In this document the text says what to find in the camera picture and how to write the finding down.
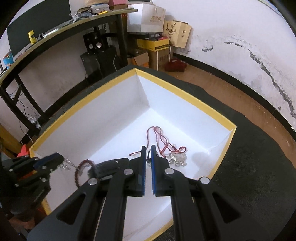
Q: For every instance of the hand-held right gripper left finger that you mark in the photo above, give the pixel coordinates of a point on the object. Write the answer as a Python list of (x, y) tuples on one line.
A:
[(143, 171)]

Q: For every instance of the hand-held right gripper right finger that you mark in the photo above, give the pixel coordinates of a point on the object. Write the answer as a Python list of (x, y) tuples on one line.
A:
[(153, 173)]

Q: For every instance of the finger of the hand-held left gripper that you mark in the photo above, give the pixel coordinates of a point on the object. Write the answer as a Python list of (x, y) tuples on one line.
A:
[(49, 167), (52, 158)]

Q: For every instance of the black wristwatch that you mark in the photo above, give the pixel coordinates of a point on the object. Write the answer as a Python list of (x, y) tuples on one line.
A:
[(104, 167)]

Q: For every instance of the yellow cardboard box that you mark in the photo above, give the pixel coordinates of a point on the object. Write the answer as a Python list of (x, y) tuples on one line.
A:
[(115, 111)]

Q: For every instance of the black patterned mat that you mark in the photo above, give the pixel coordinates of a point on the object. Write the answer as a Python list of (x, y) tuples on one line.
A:
[(242, 173)]

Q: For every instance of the black computer tower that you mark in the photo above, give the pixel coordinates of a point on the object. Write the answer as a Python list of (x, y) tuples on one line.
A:
[(99, 62)]

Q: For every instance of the colourful printed cup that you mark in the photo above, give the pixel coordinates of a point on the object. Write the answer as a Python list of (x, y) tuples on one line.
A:
[(8, 59)]

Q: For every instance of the red cloth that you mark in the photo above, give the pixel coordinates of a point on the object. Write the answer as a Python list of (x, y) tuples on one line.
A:
[(175, 66)]

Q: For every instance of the open cardboard box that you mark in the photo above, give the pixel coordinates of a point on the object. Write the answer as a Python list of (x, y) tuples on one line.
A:
[(138, 60)]

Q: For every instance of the closed cardboard box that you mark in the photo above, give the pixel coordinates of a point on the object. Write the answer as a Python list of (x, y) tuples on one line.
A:
[(161, 58)]

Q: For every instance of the black speaker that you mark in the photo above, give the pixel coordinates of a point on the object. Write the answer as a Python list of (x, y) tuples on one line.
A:
[(93, 42)]

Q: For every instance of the yellow handheld device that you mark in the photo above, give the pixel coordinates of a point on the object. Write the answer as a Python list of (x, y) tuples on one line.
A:
[(32, 37)]

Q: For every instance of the dark desk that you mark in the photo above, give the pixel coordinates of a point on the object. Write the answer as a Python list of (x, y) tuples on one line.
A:
[(57, 32)]

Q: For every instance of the yellow and black box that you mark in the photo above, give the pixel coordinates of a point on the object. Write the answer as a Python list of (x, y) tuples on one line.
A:
[(150, 44)]

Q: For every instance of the black monitor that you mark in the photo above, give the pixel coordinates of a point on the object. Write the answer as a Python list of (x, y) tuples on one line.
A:
[(39, 20)]

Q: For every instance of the brown paper bag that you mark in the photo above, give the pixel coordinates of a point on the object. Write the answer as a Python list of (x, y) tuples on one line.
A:
[(178, 32)]

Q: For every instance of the white paper bag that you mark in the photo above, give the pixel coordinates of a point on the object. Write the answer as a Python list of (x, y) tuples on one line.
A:
[(145, 18)]

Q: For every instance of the pink box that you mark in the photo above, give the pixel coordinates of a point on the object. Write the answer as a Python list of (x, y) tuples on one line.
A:
[(118, 2)]

